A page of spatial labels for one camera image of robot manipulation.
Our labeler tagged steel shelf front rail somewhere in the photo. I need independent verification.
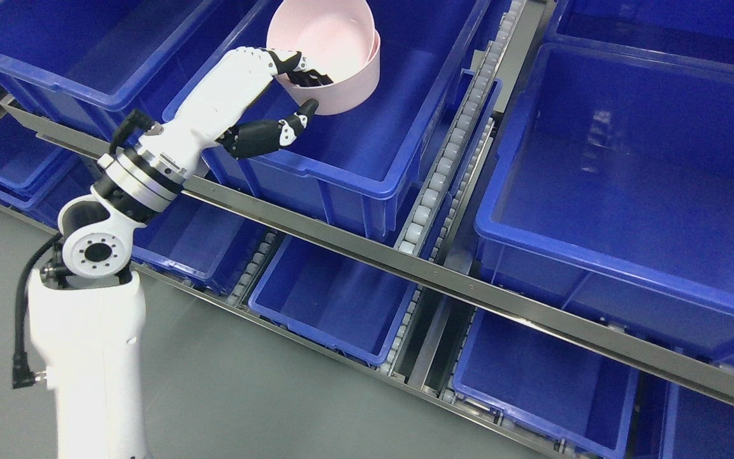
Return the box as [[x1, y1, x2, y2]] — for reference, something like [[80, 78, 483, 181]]
[[1, 96, 734, 423]]

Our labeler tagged blue bin lower left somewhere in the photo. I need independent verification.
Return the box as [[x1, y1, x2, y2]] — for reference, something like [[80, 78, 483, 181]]
[[132, 196, 268, 296]]

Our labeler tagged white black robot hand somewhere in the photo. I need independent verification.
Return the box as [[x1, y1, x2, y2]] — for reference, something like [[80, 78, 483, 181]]
[[135, 47, 332, 179]]

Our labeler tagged white roller track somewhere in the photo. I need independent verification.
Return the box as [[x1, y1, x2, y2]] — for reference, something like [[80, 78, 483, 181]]
[[394, 1, 526, 256]]

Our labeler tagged blue bin shelf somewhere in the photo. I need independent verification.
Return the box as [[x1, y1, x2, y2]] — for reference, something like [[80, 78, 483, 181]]
[[475, 43, 734, 366], [0, 0, 259, 141], [202, 1, 510, 242]]

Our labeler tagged blue bin lower far right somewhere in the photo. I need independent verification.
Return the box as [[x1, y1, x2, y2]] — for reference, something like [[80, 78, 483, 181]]
[[660, 384, 734, 458]]

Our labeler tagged blue bin middle shelf right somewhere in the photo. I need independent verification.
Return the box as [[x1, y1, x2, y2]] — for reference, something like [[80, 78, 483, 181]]
[[475, 43, 734, 366]]

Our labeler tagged blue bin far left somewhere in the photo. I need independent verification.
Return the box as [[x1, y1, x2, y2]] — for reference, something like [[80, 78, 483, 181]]
[[0, 116, 94, 227]]

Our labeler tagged blue bin top right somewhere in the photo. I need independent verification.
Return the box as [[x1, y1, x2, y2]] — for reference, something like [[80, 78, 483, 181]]
[[543, 1, 734, 75]]

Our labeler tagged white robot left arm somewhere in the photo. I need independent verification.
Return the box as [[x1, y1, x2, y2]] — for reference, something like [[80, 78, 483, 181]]
[[11, 110, 162, 458]]

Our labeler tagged pink bowl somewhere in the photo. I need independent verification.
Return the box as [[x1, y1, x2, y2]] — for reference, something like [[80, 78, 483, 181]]
[[266, 1, 375, 82], [277, 30, 381, 116]]

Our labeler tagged blue bin middle shelf left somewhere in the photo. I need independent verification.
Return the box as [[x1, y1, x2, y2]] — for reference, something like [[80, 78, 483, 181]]
[[0, 0, 259, 141]]

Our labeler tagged blue bin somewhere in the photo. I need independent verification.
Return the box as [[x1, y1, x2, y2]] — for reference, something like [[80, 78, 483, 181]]
[[543, 1, 734, 75], [248, 237, 416, 366], [660, 384, 734, 458], [132, 196, 268, 296], [452, 310, 640, 458], [0, 116, 94, 227]]

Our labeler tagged blue bin middle shelf centre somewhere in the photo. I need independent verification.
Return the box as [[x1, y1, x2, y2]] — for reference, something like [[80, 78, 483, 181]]
[[202, 1, 510, 242]]

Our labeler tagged blue bin lower centre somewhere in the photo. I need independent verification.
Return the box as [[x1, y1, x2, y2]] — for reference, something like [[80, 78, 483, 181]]
[[248, 237, 416, 366]]

